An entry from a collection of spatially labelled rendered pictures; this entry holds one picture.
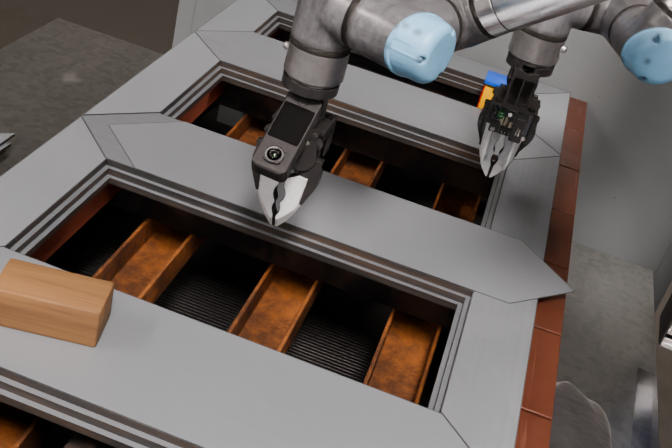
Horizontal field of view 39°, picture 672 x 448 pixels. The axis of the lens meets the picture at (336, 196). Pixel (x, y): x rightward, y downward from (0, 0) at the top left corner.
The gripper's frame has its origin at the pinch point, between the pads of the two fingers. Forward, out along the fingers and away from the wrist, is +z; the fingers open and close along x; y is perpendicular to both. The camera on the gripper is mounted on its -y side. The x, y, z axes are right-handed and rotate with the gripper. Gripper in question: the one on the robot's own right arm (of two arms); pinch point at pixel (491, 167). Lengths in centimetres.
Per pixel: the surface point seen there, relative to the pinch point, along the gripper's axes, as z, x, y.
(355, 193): 5.7, -18.4, 12.5
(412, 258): 5.7, -6.6, 24.6
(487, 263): 5.7, 3.8, 19.1
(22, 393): 7, -39, 72
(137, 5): 90, -160, -225
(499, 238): 5.7, 4.7, 10.9
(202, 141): 5.7, -43.8, 13.2
